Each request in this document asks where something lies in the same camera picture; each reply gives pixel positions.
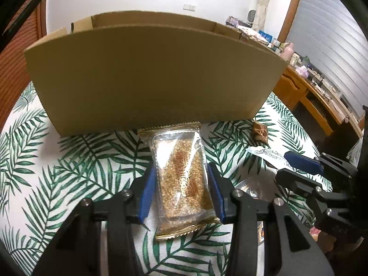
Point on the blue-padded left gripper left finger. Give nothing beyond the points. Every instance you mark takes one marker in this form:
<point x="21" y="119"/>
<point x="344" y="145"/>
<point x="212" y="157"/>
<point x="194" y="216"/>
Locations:
<point x="98" y="234"/>

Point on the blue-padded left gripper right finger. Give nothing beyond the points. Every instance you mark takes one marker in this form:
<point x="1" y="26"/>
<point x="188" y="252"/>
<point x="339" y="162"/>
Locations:
<point x="288" y="247"/>

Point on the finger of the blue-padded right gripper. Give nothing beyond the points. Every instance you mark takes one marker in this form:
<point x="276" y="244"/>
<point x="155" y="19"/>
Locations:
<point x="297" y="183"/>
<point x="303" y="163"/>

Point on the white blue snack pouch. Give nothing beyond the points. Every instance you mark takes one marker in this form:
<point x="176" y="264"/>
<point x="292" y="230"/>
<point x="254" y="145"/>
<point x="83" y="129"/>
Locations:
<point x="270" y="156"/>

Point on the small gold brown candy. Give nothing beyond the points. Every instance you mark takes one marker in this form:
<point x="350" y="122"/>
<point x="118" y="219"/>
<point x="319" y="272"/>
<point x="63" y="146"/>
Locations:
<point x="259" y="132"/>

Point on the clear gold sesame snack pack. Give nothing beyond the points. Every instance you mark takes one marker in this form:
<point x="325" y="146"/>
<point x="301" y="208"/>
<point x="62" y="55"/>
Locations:
<point x="184" y="203"/>

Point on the silver orange snack pouch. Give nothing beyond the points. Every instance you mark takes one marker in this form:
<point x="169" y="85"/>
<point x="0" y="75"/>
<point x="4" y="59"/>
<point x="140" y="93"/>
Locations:
<point x="258" y="190"/>

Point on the wooden sideboard cabinet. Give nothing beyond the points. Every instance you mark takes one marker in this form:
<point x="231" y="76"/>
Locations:
<point x="326" y="121"/>

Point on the palm leaf print tablecloth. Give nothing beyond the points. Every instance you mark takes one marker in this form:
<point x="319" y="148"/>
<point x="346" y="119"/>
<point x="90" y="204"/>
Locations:
<point x="43" y="177"/>

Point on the pink kettle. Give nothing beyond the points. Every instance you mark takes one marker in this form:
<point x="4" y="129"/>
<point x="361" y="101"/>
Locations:
<point x="288" y="51"/>

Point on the grey window blind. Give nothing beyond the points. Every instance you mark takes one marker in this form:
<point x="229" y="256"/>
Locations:
<point x="326" y="33"/>

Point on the folded floral cloth stack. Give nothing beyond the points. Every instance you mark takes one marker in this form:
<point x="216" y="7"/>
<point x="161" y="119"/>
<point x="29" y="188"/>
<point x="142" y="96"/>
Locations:
<point x="249" y="33"/>

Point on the small white desk fan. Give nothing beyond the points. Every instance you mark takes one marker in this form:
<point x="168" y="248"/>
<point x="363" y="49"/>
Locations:
<point x="251" y="16"/>

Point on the brown cardboard box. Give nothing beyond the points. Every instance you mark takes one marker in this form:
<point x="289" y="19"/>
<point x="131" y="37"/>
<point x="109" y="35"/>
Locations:
<point x="134" y="69"/>

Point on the cream curtain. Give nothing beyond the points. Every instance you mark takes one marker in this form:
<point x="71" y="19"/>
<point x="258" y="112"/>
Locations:
<point x="260" y="16"/>

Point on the wooden louvered wardrobe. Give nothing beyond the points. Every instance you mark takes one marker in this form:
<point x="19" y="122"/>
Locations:
<point x="14" y="76"/>

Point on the white wall switch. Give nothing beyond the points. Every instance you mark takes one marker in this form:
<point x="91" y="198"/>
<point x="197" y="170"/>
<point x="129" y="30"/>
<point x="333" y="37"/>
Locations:
<point x="188" y="7"/>

